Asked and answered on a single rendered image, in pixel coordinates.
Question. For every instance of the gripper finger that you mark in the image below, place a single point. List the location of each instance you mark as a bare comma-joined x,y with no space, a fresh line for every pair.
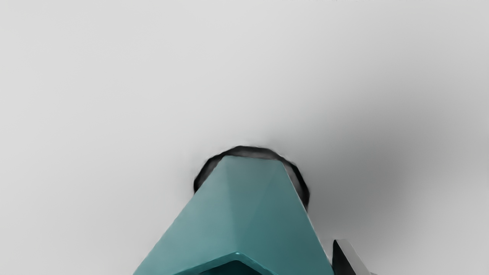
345,259

